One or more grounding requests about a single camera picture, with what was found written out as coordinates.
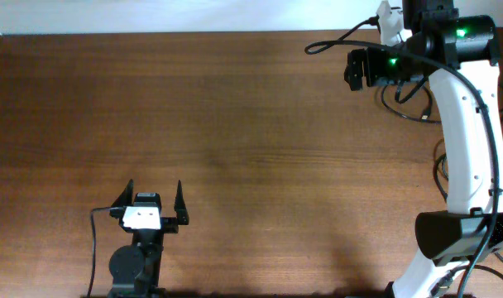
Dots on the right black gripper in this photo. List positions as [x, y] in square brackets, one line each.
[371, 67]

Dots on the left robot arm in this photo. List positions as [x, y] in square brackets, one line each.
[135, 267]

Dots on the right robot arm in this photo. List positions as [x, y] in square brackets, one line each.
[429, 42]

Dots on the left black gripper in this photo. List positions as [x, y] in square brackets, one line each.
[170, 225]

